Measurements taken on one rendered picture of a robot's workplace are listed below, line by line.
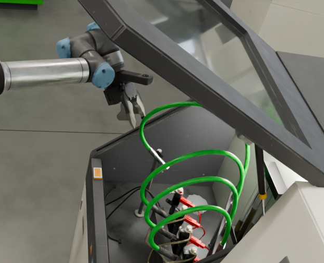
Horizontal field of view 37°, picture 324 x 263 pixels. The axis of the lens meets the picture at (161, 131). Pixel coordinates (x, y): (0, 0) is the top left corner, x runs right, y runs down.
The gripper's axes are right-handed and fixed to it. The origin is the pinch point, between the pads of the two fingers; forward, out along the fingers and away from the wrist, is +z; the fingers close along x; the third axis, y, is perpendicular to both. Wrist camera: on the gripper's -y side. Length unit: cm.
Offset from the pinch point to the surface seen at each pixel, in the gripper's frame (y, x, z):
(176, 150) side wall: 5.6, -28.4, 19.0
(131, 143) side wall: 17.1, -17.3, 9.6
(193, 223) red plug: -10.2, 8.4, 35.3
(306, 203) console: -54, 38, 23
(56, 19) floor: 191, -251, -82
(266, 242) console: -42, 37, 31
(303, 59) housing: -50, -38, 1
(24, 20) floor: 207, -227, -90
